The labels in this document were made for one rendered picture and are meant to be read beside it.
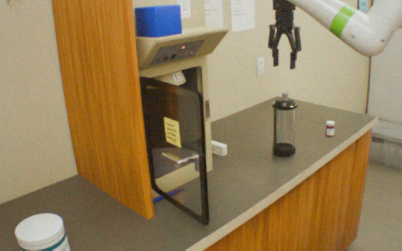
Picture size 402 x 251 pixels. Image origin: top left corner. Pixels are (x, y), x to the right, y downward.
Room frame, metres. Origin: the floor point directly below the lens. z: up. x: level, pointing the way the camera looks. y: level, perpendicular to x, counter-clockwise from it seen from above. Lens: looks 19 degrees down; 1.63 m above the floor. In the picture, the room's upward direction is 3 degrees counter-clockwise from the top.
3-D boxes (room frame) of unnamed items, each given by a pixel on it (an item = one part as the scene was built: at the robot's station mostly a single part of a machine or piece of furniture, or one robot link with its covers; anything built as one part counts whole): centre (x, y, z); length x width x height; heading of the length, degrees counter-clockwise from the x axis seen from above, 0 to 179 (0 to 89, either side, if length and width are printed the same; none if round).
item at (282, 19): (1.50, -0.35, 1.50); 0.08 x 0.07 x 0.09; 44
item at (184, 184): (1.03, 0.09, 1.19); 0.30 x 0.01 x 0.40; 37
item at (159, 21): (1.16, 0.11, 1.56); 0.10 x 0.10 x 0.09; 44
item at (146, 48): (1.23, 0.04, 1.46); 0.32 x 0.12 x 0.10; 134
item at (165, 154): (0.95, 0.07, 1.20); 0.10 x 0.05 x 0.03; 37
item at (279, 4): (1.50, -0.35, 1.58); 0.12 x 0.09 x 0.06; 134
